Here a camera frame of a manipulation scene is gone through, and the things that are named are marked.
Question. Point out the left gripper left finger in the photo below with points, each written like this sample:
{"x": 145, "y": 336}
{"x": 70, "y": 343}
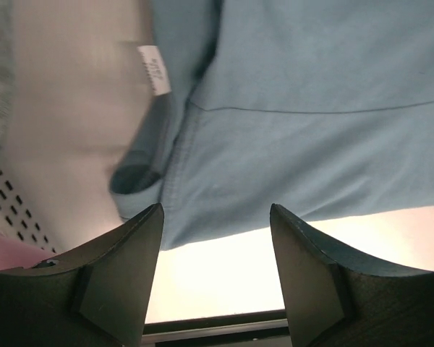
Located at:
{"x": 96, "y": 294}

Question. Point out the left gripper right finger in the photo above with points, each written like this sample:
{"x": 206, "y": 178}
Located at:
{"x": 336, "y": 295}

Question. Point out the blue-grey t shirt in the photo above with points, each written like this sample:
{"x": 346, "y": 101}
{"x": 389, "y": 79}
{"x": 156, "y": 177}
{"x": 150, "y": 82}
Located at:
{"x": 324, "y": 107}

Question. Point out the pink t shirt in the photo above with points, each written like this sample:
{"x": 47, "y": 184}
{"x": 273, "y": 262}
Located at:
{"x": 17, "y": 254}

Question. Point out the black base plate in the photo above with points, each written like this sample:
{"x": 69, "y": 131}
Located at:
{"x": 215, "y": 331}

